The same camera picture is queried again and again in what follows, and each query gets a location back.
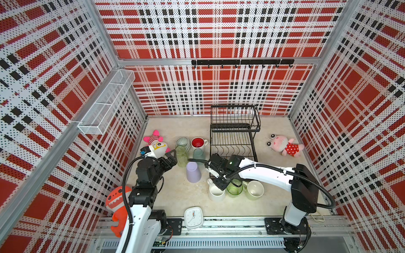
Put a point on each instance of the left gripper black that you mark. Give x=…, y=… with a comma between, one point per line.
x=172, y=161

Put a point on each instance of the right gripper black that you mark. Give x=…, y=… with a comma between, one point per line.
x=221, y=186

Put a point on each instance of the green transparent glass mug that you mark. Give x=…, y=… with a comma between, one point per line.
x=235, y=188

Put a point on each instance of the teal textured plastic cup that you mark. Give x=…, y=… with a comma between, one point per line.
x=199, y=154

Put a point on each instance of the white ceramic mug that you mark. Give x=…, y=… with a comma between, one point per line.
x=214, y=193

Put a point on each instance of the lilac plastic cup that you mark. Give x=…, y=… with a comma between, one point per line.
x=193, y=172

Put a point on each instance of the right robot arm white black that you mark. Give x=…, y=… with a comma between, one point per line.
x=307, y=195

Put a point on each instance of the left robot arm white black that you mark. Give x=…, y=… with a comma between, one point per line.
x=143, y=225

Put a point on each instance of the tall green glass cup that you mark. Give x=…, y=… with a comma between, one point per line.
x=182, y=156

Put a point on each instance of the pink white owl plush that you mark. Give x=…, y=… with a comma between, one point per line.
x=158, y=148

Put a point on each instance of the ribbed grey-green cup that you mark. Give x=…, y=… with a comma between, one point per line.
x=185, y=143

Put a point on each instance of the white mug red inside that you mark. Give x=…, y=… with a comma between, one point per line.
x=199, y=143

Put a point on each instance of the light green ceramic mug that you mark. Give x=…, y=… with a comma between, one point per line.
x=253, y=189

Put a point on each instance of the white square alarm clock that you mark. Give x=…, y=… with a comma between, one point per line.
x=193, y=218

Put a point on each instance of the pink pig plush red dress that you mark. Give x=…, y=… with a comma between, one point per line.
x=285, y=146

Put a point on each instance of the red monster plush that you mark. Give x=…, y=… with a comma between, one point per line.
x=114, y=203

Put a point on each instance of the beige rubber band loop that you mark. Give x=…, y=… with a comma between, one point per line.
x=318, y=217

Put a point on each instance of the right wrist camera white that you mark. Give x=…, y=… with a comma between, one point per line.
x=213, y=172

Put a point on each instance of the black wire dish rack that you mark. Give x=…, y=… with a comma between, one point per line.
x=232, y=130

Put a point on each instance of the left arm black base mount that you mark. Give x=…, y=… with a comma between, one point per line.
x=173, y=226

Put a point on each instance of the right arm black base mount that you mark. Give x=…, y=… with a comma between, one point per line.
x=277, y=226

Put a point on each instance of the white wire wall basket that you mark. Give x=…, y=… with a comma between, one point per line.
x=115, y=87

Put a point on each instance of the black wall hook rail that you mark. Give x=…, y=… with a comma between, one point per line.
x=275, y=62

